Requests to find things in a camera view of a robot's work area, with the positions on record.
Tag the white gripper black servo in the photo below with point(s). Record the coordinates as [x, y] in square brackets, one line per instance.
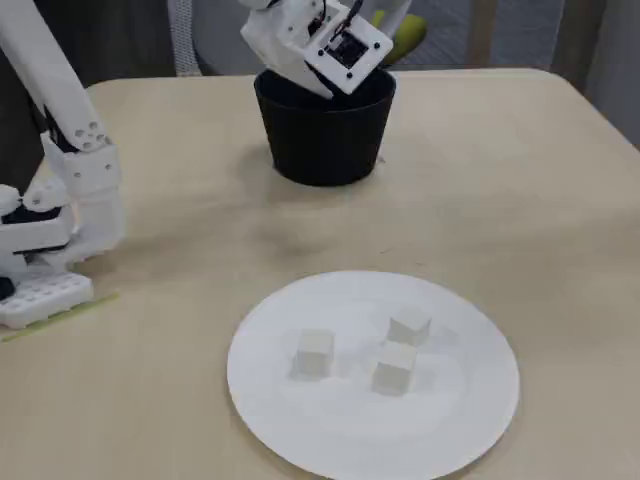
[304, 76]

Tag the white cube block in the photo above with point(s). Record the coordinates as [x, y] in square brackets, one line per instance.
[395, 372]
[312, 357]
[410, 326]

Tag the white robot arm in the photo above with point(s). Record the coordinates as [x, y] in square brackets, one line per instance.
[50, 75]

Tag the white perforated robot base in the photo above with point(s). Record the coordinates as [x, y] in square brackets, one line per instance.
[45, 297]

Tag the black pot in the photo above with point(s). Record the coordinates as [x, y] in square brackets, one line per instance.
[325, 135]

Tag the white round plate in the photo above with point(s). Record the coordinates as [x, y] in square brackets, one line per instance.
[450, 425]

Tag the grey mesh chair back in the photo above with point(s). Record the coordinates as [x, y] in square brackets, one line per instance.
[210, 40]

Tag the white curved chair tube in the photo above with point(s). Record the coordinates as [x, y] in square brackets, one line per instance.
[397, 15]

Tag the lime green chair part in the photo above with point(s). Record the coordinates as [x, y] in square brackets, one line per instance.
[412, 32]

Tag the white gripper camera module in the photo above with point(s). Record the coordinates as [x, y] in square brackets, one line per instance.
[350, 50]

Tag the brown wooden post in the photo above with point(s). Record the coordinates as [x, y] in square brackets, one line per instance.
[567, 40]
[481, 30]

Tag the green base plate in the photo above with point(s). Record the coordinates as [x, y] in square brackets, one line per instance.
[100, 301]

